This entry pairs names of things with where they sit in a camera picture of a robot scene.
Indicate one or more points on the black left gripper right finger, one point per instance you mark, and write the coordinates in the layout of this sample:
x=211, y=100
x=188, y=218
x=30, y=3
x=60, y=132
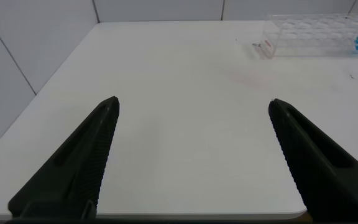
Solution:
x=322, y=177

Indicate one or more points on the clear plastic test tube rack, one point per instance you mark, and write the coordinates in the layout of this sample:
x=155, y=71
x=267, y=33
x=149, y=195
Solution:
x=309, y=37

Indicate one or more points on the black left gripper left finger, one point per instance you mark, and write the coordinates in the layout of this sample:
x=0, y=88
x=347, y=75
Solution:
x=73, y=174

